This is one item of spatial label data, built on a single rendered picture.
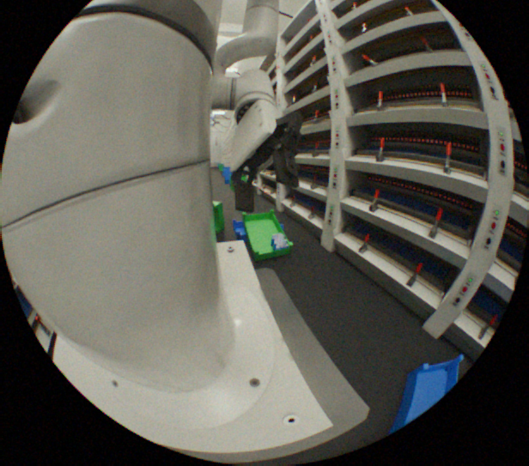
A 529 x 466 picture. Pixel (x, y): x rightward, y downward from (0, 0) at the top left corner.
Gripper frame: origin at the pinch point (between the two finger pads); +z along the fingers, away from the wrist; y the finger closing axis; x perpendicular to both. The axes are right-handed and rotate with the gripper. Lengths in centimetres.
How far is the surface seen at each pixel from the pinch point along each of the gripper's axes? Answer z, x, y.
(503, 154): 2, 34, 52
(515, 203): 14, 36, 51
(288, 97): -117, 57, -24
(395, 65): -43, 34, 39
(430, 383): 59, 35, 24
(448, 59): -28, 29, 56
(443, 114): -18, 37, 40
